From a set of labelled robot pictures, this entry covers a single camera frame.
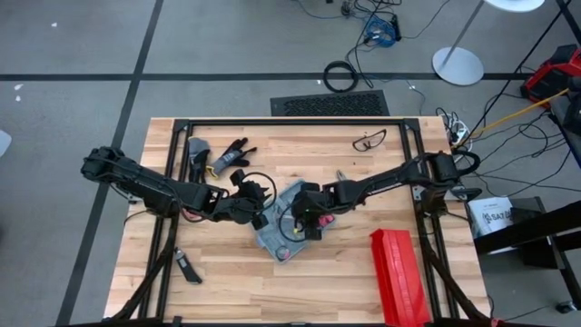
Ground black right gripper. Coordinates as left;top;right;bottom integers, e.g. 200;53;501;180
290;181;330;242

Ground red black equipment case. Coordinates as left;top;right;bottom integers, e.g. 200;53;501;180
519;44;581;108

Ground black clear safety glasses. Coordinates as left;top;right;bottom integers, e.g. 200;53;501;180
351;128;388;154

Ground white power strip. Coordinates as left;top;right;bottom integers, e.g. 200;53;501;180
447;115;473;154

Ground blue coiled cable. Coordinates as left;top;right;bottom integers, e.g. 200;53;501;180
362;15;397;49

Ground grey black glove white print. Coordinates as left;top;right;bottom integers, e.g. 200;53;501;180
206;137;258;178

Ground white cardboard box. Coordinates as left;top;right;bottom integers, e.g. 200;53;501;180
467;195;515;240

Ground black equipment cart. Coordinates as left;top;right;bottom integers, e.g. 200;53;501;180
547;76;581;169

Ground grey black work glove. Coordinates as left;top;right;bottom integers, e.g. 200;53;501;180
187;136;212;185

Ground black coiled floor cable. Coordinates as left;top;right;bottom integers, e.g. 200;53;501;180
322;60;359;94

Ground grey plastic tool case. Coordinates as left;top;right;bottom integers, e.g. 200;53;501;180
251;178;340;265

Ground black aluminium table frame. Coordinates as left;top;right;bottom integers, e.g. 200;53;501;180
111;117;491;327

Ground black utility knife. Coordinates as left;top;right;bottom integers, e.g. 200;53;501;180
173;247;203;286

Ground yellow cable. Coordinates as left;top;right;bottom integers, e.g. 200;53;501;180
451;88;571;151

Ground white floor lamp stand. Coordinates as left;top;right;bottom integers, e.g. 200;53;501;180
430;0;546;86

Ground black stand pole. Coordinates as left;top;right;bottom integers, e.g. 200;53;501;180
467;7;576;139

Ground black metal shelf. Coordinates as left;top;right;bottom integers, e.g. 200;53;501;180
473;197;581;310

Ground long red plastic bin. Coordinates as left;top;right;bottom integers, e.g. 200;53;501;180
369;228;432;327

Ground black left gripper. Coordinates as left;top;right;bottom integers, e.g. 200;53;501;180
224;168;273;231

